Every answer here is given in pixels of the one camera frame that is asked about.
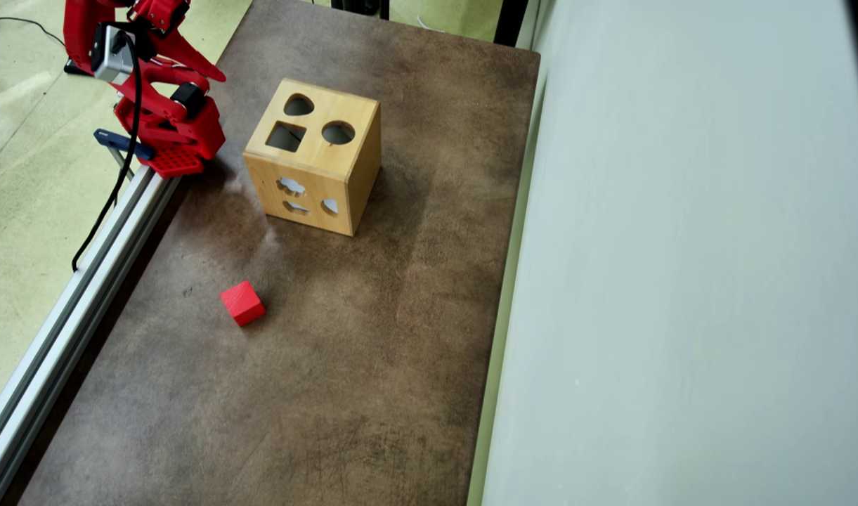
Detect black adapter mains cable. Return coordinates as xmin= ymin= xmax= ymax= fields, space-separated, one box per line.
xmin=0 ymin=15 xmax=65 ymax=48

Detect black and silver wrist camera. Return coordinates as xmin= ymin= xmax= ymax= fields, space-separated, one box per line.
xmin=90 ymin=23 xmax=155 ymax=83

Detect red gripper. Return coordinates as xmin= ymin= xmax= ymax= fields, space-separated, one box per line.
xmin=130 ymin=0 xmax=227 ymax=83

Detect black vertical post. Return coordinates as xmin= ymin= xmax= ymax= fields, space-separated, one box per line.
xmin=494 ymin=0 xmax=529 ymax=48

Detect blue clamp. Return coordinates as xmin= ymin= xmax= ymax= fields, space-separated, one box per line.
xmin=93 ymin=129 xmax=155 ymax=180

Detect black camera cable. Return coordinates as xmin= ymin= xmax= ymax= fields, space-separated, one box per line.
xmin=72 ymin=32 xmax=145 ymax=273

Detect red wooden cube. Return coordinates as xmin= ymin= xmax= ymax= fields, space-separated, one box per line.
xmin=220 ymin=280 xmax=266 ymax=327

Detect aluminium profile rail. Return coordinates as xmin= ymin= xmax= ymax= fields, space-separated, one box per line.
xmin=0 ymin=163 xmax=183 ymax=506

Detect wooden shape sorter box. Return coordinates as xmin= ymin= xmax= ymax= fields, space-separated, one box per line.
xmin=243 ymin=77 xmax=382 ymax=237

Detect black stand foot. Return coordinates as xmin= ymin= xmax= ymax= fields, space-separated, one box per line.
xmin=330 ymin=0 xmax=391 ymax=20

